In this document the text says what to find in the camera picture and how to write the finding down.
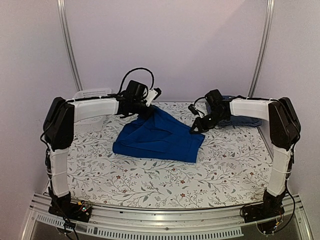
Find aluminium frame post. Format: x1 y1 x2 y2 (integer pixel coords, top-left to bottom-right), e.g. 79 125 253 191
56 0 83 91
247 0 275 98

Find left aluminium frame post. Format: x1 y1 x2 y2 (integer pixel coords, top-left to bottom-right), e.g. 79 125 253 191
56 0 83 91

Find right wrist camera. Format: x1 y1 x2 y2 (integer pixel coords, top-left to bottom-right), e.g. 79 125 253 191
188 104 204 118

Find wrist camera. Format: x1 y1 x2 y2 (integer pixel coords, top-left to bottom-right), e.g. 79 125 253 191
145 87 162 107
188 104 204 118

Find bright blue garment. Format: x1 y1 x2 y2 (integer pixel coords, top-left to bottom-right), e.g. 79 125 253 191
112 106 205 164

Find white plastic laundry basket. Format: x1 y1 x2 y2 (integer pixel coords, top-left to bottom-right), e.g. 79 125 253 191
72 87 112 99

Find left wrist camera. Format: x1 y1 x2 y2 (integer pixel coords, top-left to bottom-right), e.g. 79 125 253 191
145 87 162 107

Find floral patterned table mat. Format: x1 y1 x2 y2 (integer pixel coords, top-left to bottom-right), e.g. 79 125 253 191
47 100 285 210

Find right aluminium frame post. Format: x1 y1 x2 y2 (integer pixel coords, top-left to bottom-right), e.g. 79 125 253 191
247 0 275 98

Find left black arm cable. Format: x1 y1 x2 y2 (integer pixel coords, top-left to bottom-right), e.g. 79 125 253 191
118 66 156 93

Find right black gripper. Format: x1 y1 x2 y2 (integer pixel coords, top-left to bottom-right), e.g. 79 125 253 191
190 109 228 134

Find dark teal t-shirt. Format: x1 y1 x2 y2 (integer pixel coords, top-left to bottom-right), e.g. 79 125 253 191
207 94 263 128

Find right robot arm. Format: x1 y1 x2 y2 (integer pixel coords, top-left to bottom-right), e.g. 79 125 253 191
188 89 301 218

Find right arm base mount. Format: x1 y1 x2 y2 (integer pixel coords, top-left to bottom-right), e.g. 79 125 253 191
239 201 285 223

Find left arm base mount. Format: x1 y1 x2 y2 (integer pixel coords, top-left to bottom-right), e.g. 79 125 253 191
48 200 92 223

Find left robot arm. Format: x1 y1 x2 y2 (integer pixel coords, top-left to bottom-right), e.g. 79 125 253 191
40 80 162 217

